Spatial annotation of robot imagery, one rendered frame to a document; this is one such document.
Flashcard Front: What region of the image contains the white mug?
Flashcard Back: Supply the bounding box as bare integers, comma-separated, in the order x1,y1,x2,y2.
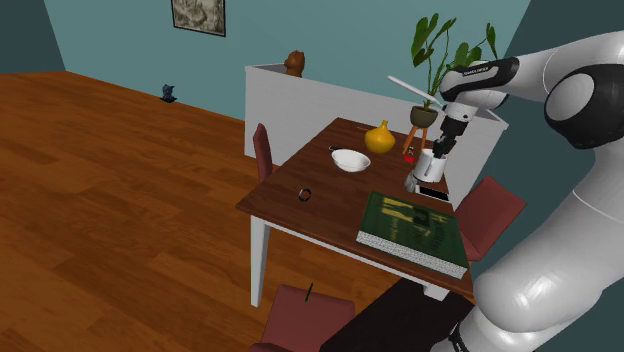
413,147,448,184

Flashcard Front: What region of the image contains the yellow vase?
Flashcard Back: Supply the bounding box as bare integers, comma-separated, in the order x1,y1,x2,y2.
364,119,397,155

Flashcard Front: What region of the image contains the potted green plant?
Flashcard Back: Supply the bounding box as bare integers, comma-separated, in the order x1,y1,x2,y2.
402,12,499,155

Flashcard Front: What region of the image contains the dark red chair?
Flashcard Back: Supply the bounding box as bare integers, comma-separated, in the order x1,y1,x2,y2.
252,122,275,184
247,283,356,352
454,175,528,263

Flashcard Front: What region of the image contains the white bowl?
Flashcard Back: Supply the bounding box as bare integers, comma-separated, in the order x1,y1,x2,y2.
331,148,372,174

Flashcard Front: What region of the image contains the green book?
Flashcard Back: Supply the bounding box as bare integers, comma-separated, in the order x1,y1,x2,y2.
355,189,470,281

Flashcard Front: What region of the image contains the brown wooden table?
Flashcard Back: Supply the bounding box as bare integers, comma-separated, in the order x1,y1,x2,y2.
235,116,475,308

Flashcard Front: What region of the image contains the brown teddy bear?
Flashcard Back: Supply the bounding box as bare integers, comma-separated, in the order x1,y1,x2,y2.
284,50,306,78

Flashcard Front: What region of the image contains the dark robot stand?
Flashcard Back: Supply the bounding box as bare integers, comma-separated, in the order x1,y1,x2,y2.
319,277,475,352

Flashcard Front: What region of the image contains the framed wall picture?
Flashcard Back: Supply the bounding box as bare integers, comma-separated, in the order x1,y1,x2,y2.
170,0,227,38

